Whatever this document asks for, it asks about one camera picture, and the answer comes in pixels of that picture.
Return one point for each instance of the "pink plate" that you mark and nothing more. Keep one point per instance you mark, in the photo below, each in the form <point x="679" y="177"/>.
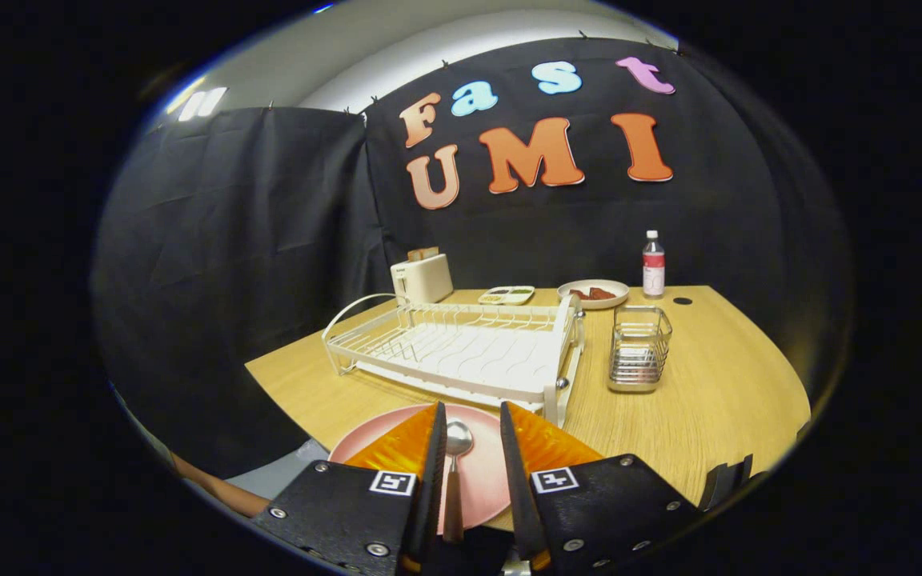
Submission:
<point x="485" y="480"/>

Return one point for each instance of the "black backdrop cloth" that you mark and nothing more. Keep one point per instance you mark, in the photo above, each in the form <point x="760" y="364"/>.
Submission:
<point x="269" y="240"/>

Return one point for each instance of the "beige plate with meat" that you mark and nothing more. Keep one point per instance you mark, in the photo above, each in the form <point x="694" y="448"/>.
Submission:
<point x="617" y="288"/>

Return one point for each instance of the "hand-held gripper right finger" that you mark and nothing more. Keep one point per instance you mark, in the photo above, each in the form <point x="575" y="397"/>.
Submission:
<point x="521" y="496"/>

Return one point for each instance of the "narrow ceiling light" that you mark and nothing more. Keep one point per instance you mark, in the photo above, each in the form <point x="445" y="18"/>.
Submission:
<point x="203" y="104"/>

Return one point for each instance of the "toast slices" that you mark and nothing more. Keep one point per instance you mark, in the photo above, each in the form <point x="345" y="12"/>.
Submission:
<point x="423" y="254"/>

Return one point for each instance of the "white divided dish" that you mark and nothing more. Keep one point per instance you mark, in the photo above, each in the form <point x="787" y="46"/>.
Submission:
<point x="507" y="300"/>

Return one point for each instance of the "red label plastic bottle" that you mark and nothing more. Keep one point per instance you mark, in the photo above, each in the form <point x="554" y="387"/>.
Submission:
<point x="654" y="272"/>

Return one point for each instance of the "white toaster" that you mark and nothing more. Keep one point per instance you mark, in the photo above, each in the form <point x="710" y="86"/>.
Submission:
<point x="425" y="280"/>

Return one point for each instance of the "red meat slice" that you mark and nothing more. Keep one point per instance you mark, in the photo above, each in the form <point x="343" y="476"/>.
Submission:
<point x="579" y="294"/>
<point x="602" y="294"/>

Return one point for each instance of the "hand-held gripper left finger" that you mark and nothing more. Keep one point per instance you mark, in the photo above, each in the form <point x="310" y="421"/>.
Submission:
<point x="431" y="480"/>

